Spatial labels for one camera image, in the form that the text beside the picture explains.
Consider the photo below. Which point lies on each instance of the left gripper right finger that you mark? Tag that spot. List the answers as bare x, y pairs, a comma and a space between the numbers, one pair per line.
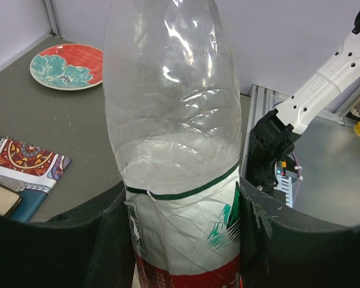
281, 247

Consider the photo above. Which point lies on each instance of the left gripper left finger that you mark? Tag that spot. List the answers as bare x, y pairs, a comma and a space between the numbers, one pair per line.
87, 246

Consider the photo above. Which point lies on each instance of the clear bottle red label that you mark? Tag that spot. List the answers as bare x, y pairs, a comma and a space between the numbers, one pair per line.
173, 116

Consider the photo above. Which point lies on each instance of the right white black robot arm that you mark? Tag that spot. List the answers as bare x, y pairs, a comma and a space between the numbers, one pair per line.
329, 81

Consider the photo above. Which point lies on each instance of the blue patterned placemat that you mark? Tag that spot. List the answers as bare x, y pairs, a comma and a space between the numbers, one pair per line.
37, 168

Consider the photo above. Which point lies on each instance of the square floral plate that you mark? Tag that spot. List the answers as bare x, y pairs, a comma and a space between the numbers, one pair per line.
8, 201

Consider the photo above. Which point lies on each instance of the red teal round plate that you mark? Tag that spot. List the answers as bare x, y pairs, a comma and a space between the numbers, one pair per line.
68, 67

